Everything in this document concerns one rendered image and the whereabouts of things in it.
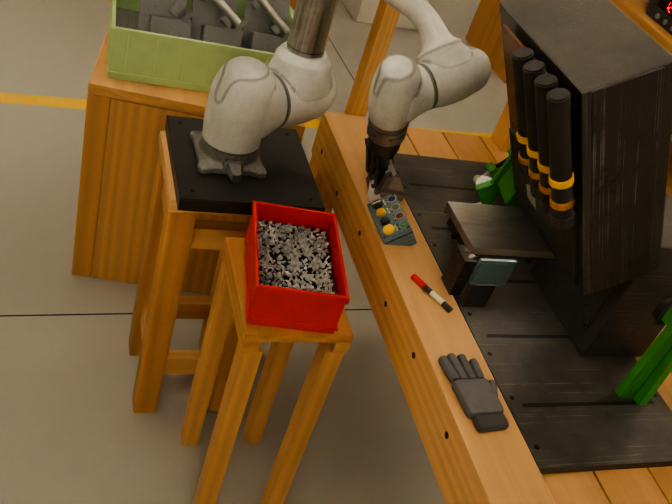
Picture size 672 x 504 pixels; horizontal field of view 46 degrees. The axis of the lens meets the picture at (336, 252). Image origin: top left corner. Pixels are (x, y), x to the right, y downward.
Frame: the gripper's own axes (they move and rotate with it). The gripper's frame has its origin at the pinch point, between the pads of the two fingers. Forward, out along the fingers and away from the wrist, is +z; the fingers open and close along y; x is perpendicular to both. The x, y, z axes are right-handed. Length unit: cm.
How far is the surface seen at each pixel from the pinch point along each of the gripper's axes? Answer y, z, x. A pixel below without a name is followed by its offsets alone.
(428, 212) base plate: 2.1, 16.2, 17.8
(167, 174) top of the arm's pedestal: -31, 8, -44
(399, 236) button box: 11.4, 6.3, 1.8
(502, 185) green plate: 16.0, -7.8, 25.5
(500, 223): 28.7, -14.3, 14.6
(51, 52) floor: -232, 135, -46
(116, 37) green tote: -90, 12, -39
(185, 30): -99, 24, -14
